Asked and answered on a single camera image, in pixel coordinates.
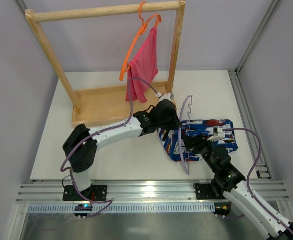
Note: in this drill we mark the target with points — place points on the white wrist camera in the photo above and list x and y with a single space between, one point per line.
221 134
167 96

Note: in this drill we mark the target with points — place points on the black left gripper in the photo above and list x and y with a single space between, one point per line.
168 127

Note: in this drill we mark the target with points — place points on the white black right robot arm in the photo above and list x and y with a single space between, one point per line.
230 183

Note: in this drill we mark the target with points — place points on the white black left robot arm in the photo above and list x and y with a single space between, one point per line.
82 145

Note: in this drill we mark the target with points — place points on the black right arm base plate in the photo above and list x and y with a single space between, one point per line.
208 191

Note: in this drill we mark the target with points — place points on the aluminium frame rail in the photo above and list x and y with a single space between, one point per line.
239 78

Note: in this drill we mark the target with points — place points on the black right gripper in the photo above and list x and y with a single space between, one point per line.
195 141

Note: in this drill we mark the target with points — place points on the slotted grey cable duct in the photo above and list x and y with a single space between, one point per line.
122 208

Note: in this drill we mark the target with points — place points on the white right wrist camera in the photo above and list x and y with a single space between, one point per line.
221 134

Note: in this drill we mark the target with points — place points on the lilac plastic hanger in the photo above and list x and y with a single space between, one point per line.
184 156

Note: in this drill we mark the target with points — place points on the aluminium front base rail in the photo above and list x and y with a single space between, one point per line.
160 191

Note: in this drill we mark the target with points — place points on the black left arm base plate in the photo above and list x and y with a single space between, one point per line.
93 193

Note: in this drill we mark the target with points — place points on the wooden clothes rack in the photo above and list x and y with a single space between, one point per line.
91 49

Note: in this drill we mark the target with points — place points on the blue white red patterned trousers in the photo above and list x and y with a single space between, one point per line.
211 128

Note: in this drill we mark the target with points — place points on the pink cloth on hanger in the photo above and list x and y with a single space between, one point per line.
143 66

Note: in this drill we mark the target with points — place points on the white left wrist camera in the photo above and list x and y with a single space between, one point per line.
167 96

